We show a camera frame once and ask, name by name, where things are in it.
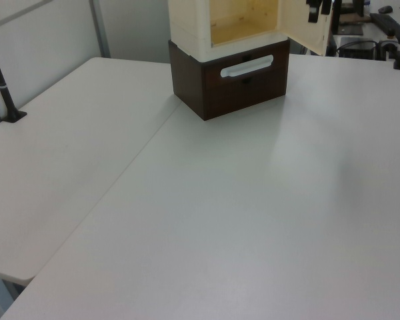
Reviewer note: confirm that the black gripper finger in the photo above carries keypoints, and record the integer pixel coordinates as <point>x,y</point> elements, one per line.
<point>326,6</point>
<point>314,11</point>

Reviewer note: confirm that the orange pencil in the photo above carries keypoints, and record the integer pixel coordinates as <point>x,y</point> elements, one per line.
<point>296,30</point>

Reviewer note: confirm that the black computer mouse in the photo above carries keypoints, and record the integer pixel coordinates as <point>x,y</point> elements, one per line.
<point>385,9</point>

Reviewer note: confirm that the black keyboard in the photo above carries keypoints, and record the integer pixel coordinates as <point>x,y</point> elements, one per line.
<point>388,21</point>

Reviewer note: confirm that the clear plastic tray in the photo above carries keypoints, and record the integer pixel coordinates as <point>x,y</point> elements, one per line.
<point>243,68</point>

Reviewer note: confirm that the dark brown drawer box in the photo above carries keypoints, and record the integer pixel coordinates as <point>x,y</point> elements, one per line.
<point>186,80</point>

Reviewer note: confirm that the grey metal partition post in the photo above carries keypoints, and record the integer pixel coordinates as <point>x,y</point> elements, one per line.
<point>100,30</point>

